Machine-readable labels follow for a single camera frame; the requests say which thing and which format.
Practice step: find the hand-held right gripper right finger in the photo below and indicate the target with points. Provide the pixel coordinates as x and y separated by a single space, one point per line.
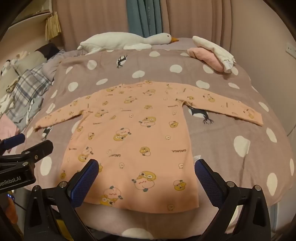
208 184

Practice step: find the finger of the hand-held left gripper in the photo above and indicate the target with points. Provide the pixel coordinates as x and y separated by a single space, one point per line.
40 148
13 140

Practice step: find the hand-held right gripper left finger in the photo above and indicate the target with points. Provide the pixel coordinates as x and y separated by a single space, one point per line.
84 183

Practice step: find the pink cartoon print shirt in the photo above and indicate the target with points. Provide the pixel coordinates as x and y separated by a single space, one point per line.
138 129

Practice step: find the mauve white dotted blanket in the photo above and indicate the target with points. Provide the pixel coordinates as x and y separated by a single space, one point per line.
231 148

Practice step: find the grey plaid cloth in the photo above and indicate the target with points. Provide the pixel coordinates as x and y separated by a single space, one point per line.
30 83

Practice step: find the beige pillow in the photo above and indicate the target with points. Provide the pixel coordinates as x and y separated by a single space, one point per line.
25 61

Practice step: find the lavender bedsheet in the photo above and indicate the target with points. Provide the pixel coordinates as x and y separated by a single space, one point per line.
69 55

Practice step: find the yellow tassel fringe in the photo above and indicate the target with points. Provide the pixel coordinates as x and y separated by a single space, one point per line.
53 26

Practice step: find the pink folded cloth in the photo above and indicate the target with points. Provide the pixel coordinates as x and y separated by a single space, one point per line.
205 56

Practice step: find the white shelf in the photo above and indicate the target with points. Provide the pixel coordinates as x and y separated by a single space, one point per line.
32 11

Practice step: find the white goose plush toy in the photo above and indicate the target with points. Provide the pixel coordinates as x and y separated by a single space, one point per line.
115 41

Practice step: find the white folded cloth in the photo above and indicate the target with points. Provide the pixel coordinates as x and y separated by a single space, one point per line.
215 48

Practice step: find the pink curtain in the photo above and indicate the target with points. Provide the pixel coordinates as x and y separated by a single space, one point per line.
92 18

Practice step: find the teal curtain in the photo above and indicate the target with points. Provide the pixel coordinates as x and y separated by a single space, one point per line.
144 16

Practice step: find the white wall power strip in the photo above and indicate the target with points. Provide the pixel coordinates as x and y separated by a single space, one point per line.
291 49

